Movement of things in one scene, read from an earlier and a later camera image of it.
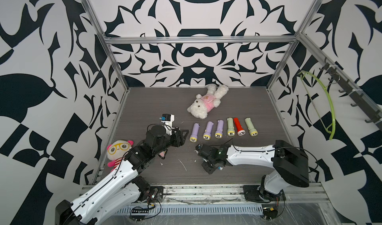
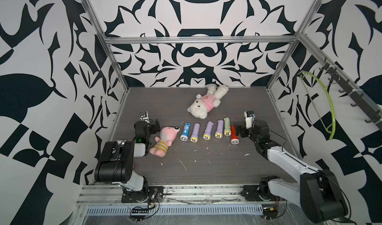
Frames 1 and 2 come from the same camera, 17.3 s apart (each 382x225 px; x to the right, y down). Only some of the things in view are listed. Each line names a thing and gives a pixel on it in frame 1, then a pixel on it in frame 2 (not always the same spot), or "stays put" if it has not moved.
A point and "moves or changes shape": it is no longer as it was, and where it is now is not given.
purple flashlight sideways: x=193 y=137 stays put
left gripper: x=176 y=142 -> x=153 y=129
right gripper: x=206 y=169 -> x=243 y=134
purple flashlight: x=219 y=133 stays put
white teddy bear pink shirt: x=203 y=104 stays put
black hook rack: x=373 y=114 stays put
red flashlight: x=241 y=132 moves or changes shape
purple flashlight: x=207 y=133 stays put
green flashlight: x=231 y=131 moves or changes shape
